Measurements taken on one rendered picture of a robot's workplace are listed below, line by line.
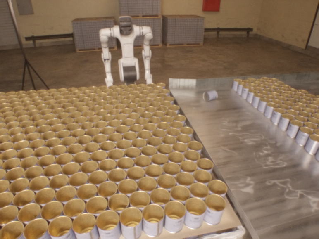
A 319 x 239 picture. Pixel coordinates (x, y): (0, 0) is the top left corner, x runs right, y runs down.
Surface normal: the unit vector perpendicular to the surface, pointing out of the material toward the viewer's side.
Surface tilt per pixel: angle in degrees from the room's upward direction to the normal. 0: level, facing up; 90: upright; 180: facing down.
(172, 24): 88
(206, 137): 0
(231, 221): 2
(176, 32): 88
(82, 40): 92
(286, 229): 0
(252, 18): 90
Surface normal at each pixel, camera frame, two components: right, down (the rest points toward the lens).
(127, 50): 0.22, 0.59
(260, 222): 0.00, -0.85
